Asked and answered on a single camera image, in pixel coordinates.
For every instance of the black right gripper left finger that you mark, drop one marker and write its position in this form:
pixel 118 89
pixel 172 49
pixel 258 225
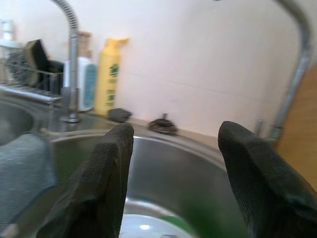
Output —
pixel 99 178

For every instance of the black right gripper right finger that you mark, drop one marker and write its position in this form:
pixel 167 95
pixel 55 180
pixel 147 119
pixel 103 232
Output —
pixel 260 178

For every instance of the round wooden cutting board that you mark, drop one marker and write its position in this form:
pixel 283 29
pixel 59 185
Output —
pixel 301 129

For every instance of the small black pad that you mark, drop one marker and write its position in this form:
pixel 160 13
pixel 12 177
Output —
pixel 120 115

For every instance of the white patterned plate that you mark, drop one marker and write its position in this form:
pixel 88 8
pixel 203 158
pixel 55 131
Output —
pixel 146 226

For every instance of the stainless steel double sink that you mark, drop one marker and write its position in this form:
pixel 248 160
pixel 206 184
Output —
pixel 173 168

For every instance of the grey dishcloth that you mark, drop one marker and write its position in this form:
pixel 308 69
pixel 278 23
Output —
pixel 22 173

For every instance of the black sink strainer plug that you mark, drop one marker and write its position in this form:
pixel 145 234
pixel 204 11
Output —
pixel 163 125

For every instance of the white bottle with blue label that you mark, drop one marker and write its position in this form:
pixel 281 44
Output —
pixel 86 84

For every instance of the yellow detergent bottle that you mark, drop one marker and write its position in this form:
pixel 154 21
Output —
pixel 109 74

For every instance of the black scouring sponge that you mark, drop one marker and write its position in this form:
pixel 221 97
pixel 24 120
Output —
pixel 53 74

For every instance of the silver gooseneck spring faucet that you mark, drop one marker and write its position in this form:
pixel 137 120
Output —
pixel 73 62

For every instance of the slim silver tap pipe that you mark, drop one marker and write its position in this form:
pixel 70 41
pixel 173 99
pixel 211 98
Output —
pixel 301 57

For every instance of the steel wool scourer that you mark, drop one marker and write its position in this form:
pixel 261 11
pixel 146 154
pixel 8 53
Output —
pixel 16 67

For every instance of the brown and black sponge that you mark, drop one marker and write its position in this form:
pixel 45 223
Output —
pixel 36 53

